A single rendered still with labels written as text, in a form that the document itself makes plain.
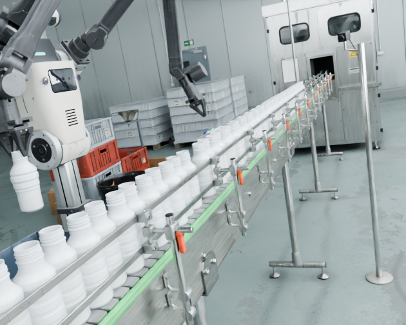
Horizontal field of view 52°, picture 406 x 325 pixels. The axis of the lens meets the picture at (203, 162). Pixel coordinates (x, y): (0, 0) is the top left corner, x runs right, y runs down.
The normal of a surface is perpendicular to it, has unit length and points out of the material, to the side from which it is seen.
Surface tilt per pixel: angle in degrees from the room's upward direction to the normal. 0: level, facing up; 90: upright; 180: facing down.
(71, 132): 90
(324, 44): 90
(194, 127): 90
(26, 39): 101
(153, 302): 90
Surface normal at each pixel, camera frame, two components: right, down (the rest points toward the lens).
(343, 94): -0.34, 0.25
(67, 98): 0.92, -0.07
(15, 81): 0.69, 0.01
